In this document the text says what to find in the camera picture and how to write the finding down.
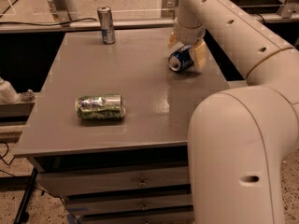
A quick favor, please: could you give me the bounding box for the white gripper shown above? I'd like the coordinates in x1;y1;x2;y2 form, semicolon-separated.
167;18;206;69

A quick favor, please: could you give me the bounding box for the blue pepsi can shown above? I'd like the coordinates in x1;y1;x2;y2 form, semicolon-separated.
168;45;193;72

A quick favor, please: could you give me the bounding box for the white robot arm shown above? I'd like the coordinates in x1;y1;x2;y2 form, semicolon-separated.
174;0;298;224

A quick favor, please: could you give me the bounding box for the tall silver energy drink can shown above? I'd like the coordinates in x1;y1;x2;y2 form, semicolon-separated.
97;7;115;44

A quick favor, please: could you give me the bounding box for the green crushed soda can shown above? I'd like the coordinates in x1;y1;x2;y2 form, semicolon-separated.
75;94;125;119

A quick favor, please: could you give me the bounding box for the grey drawer cabinet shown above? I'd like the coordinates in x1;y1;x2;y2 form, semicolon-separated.
12;26;232;224

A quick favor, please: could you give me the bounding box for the bottom grey drawer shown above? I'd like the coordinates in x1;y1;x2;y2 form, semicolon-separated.
82;209;193;224

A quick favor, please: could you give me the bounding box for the grey drawer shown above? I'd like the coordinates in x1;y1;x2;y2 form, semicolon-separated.
66;193;192;216
82;209;193;224
37;166;189;197

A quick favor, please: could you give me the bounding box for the top grey drawer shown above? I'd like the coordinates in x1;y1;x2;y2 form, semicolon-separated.
37;166;189;197

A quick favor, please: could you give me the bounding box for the middle grey drawer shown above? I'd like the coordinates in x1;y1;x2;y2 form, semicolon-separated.
66;193;192;216

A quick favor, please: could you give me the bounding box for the white pipe fitting left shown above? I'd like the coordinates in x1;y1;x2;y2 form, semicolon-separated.
0;77;36;104

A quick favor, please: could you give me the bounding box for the black stand leg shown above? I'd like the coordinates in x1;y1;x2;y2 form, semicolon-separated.
13;168;38;224

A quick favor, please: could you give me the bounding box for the centre metal frame post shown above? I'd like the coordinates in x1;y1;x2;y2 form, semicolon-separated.
161;0;178;18

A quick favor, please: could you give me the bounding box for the metal frame post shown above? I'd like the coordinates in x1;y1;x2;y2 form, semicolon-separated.
161;0;178;18
47;0;80;24

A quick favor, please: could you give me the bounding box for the black cable on rail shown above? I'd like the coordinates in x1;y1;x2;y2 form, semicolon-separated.
0;17;99;28

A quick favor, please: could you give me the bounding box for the left metal frame post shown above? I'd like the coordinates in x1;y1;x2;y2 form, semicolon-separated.
47;0;80;24

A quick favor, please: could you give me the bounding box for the horizontal metal rail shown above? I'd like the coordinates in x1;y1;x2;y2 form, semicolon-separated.
0;13;299;34

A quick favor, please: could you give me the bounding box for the black floor cable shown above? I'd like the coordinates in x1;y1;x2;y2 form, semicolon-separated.
0;141;17;176

